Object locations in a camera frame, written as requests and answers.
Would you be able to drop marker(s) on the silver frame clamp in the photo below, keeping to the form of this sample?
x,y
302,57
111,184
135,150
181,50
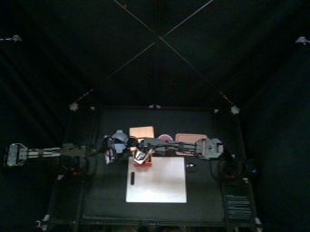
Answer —
x,y
74,106
302,40
15,38
154,106
234,110

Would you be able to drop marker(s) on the white paper sheet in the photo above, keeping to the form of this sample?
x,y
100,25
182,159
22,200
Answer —
x,y
160,184

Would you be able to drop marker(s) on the black marker pen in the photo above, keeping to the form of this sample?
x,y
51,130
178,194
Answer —
x,y
132,178

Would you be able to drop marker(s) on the blue grey toy object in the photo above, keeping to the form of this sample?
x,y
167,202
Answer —
x,y
120,139

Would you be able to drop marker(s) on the small black ball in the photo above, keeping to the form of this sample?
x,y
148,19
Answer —
x,y
190,166

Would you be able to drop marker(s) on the brown wooden board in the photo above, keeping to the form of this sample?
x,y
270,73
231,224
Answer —
x,y
189,139

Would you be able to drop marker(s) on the pink sticky note pad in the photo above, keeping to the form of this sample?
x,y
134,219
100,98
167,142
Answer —
x,y
142,132

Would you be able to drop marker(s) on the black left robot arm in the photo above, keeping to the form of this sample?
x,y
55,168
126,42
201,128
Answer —
x,y
40,152

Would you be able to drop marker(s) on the pink round toy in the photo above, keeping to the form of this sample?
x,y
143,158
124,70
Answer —
x,y
164,138

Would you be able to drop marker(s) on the orange toy carrot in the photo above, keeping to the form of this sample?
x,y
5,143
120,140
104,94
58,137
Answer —
x,y
147,163

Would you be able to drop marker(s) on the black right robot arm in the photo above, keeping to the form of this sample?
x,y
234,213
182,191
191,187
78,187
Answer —
x,y
198,148

